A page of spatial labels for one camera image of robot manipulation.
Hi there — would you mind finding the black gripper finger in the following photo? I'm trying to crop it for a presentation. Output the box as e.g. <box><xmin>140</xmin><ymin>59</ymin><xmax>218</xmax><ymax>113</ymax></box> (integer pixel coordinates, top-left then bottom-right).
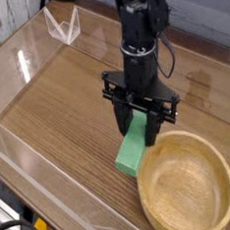
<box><xmin>113</xmin><ymin>99</ymin><xmax>133</xmax><ymax>135</ymax></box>
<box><xmin>144</xmin><ymin>111</ymin><xmax>163</xmax><ymax>146</ymax></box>

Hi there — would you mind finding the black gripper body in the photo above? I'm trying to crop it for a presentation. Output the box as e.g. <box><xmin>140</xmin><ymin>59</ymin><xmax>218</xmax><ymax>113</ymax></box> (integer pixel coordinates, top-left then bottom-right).
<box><xmin>101</xmin><ymin>42</ymin><xmax>180</xmax><ymax>124</ymax></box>

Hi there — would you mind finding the green rectangular block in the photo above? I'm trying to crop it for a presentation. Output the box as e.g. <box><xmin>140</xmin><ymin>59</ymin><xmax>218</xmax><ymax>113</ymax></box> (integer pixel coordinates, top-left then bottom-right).
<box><xmin>115</xmin><ymin>110</ymin><xmax>147</xmax><ymax>177</ymax></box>

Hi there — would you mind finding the brown wooden bowl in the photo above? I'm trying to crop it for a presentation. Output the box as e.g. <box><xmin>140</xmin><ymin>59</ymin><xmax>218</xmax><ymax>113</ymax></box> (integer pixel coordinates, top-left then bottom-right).
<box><xmin>138</xmin><ymin>131</ymin><xmax>230</xmax><ymax>230</ymax></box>

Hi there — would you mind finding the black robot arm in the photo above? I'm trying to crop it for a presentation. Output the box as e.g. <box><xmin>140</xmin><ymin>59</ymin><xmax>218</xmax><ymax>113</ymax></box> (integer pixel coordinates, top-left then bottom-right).
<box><xmin>101</xmin><ymin>0</ymin><xmax>180</xmax><ymax>146</ymax></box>

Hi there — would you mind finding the clear acrylic corner bracket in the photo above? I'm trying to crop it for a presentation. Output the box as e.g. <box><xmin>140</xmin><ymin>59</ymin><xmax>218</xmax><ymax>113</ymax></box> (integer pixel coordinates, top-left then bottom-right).
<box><xmin>42</xmin><ymin>7</ymin><xmax>81</xmax><ymax>45</ymax></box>

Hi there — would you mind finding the clear acrylic front wall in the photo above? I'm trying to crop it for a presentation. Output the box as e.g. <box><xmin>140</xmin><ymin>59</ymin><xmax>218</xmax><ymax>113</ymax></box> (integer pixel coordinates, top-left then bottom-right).
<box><xmin>0</xmin><ymin>124</ymin><xmax>142</xmax><ymax>230</ymax></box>

